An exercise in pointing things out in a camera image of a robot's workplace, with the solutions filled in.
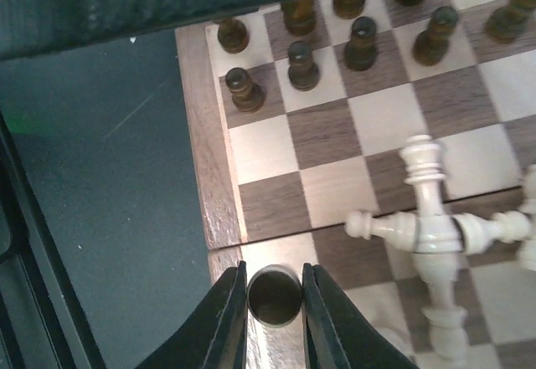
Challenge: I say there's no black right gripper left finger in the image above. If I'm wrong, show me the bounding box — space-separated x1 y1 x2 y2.
138 261 248 369

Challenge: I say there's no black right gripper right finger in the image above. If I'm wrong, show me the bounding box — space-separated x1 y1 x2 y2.
302 263 416 369

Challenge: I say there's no white pawn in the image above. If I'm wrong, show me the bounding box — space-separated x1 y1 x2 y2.
246 264 303 328

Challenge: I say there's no white queen lying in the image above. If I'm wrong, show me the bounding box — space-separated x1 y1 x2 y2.
400 135 469 365

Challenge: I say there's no black mounting rail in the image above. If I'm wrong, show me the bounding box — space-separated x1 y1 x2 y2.
1 120 106 368

